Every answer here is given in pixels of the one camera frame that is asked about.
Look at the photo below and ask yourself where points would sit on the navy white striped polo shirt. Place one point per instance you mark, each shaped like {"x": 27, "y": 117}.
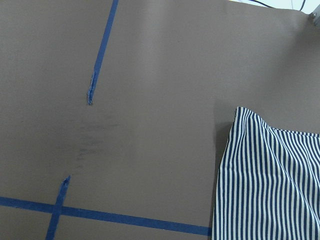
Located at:
{"x": 268, "y": 183}

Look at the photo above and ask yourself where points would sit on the blue tape grid lines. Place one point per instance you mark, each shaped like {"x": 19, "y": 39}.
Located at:
{"x": 59, "y": 209}

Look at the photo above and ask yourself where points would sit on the aluminium camera post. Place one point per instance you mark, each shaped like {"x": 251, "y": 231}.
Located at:
{"x": 314, "y": 16}

